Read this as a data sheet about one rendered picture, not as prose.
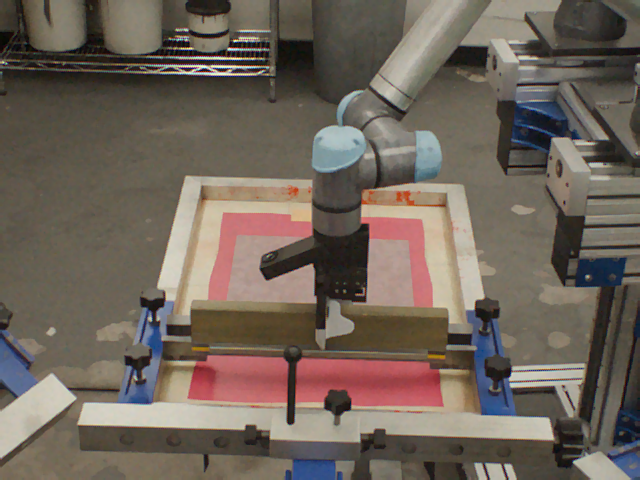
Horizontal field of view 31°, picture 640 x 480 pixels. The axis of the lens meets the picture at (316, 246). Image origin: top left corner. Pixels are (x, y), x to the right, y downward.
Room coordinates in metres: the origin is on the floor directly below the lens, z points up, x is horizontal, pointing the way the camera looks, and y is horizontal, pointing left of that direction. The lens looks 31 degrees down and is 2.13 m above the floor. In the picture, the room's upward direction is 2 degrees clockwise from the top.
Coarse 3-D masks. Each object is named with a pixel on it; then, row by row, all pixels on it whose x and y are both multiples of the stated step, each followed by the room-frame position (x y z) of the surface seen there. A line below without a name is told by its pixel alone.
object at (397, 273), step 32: (384, 224) 2.04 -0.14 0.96; (416, 224) 2.05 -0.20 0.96; (384, 256) 1.92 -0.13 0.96; (416, 256) 1.92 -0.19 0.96; (384, 288) 1.80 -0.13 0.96; (416, 288) 1.81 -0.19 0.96; (320, 384) 1.51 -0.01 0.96; (352, 384) 1.52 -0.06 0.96; (384, 384) 1.52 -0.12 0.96; (416, 384) 1.52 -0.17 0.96
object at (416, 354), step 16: (224, 352) 1.49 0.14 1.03; (240, 352) 1.49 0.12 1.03; (256, 352) 1.49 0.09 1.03; (272, 352) 1.49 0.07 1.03; (304, 352) 1.49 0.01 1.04; (320, 352) 1.49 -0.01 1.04; (336, 352) 1.49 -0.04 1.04; (352, 352) 1.49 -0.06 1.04; (368, 352) 1.49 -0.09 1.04; (384, 352) 1.49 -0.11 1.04; (400, 352) 1.49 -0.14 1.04; (416, 352) 1.49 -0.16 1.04
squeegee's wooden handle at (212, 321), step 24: (192, 312) 1.50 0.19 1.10; (216, 312) 1.50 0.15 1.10; (240, 312) 1.50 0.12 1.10; (264, 312) 1.50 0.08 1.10; (288, 312) 1.50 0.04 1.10; (312, 312) 1.50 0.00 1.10; (360, 312) 1.51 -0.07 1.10; (384, 312) 1.51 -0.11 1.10; (408, 312) 1.51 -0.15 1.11; (432, 312) 1.51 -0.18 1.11; (192, 336) 1.50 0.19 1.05; (216, 336) 1.50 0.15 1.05; (240, 336) 1.50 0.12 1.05; (264, 336) 1.50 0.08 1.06; (288, 336) 1.50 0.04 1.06; (312, 336) 1.50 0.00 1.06; (336, 336) 1.50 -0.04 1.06; (360, 336) 1.50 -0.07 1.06; (384, 336) 1.50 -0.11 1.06; (408, 336) 1.50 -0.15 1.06; (432, 336) 1.50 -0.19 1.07
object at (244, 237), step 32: (224, 224) 2.03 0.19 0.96; (256, 224) 2.03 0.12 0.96; (288, 224) 2.03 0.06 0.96; (224, 256) 1.90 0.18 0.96; (256, 256) 1.91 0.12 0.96; (224, 288) 1.79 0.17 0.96; (256, 288) 1.79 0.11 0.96; (288, 288) 1.80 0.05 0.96; (192, 384) 1.50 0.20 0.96; (224, 384) 1.51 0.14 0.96; (256, 384) 1.51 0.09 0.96
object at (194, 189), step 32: (192, 192) 2.09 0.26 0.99; (224, 192) 2.13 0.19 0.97; (256, 192) 2.12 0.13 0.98; (288, 192) 2.12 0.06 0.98; (384, 192) 2.12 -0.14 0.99; (416, 192) 2.12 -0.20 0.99; (448, 192) 2.12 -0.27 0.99; (192, 224) 1.96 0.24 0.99; (160, 288) 1.73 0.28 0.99; (480, 288) 1.76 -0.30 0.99; (160, 384) 1.50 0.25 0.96
